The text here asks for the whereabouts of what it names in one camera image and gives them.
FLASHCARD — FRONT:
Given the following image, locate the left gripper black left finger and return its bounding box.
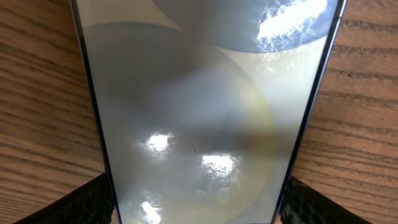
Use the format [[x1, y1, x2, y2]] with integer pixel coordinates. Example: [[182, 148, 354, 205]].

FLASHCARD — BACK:
[[15, 173, 114, 224]]

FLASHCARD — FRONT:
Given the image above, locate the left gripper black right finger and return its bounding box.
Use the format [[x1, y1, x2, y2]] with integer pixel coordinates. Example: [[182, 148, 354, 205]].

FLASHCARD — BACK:
[[280, 177, 370, 224]]

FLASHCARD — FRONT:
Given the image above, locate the blue Samsung Galaxy smartphone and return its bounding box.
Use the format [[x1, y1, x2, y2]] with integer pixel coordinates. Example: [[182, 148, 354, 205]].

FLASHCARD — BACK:
[[71, 0, 346, 223]]

